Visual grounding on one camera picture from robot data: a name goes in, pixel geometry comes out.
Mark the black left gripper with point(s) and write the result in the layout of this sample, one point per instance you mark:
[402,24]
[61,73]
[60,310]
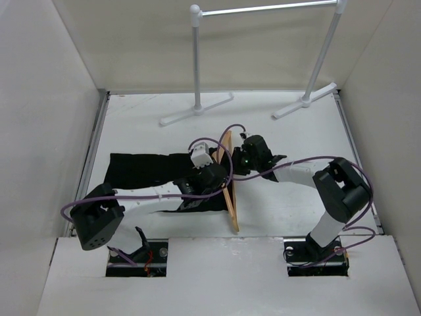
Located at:
[198,171]

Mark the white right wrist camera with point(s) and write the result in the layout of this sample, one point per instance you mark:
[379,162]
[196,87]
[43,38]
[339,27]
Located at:
[244,135]

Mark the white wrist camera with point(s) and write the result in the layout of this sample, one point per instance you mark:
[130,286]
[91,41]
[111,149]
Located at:
[200,156]
[244,135]

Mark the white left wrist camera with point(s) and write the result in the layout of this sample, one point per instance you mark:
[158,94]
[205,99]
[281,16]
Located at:
[200,156]

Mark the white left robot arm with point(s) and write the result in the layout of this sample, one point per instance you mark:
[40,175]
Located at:
[106,217]

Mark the black trousers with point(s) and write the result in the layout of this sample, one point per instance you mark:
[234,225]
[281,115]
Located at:
[137,171]

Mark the aluminium table edge rail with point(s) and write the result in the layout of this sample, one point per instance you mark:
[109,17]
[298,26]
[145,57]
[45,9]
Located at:
[91,152]

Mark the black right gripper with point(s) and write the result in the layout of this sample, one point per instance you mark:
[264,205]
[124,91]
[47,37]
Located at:
[237,153]

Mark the wooden clothes hanger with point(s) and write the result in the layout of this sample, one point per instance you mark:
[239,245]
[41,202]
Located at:
[229,195]

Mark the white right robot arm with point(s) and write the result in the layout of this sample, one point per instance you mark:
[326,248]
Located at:
[339,183]

